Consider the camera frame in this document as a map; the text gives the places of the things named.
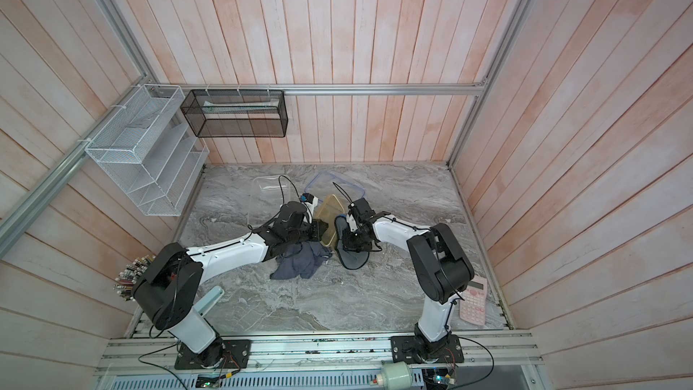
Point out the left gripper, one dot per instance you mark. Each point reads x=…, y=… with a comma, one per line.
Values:
x=318, y=231

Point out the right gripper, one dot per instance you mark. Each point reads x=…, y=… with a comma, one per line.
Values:
x=347, y=245

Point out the dark grey cloth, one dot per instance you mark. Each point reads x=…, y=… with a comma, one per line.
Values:
x=301, y=260

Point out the yellow lunch box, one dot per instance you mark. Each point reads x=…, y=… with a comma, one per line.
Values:
x=328, y=210

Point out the clear lunch box blue rim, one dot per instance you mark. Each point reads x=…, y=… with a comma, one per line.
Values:
x=275, y=188

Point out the clear lunch box lid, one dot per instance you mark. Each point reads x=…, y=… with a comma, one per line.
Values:
x=327, y=183

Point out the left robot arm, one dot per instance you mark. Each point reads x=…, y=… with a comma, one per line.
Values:
x=167, y=289

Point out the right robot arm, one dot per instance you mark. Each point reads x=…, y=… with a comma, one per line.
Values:
x=441, y=265

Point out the pale green case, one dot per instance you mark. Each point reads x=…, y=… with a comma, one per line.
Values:
x=204, y=305

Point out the pink calculator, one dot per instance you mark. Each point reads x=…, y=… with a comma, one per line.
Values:
x=472, y=308

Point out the white cylinder device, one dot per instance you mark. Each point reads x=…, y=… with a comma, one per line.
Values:
x=395, y=376

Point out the black mesh basket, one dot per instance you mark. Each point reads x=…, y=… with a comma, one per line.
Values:
x=236, y=113

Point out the red cup of pencils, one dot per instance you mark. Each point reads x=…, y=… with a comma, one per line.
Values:
x=127, y=279

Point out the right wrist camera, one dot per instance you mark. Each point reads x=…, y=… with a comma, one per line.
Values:
x=353, y=225

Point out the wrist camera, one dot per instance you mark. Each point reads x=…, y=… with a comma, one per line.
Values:
x=310, y=202
x=353, y=225

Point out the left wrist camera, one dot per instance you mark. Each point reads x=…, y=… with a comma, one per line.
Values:
x=310, y=202

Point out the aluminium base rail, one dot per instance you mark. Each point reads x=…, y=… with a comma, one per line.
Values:
x=358, y=360

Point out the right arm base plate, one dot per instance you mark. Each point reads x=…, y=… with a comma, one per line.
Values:
x=418, y=350

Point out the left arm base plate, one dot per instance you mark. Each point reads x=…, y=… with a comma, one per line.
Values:
x=219, y=354

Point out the white wire mesh shelf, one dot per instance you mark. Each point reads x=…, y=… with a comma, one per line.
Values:
x=155, y=160

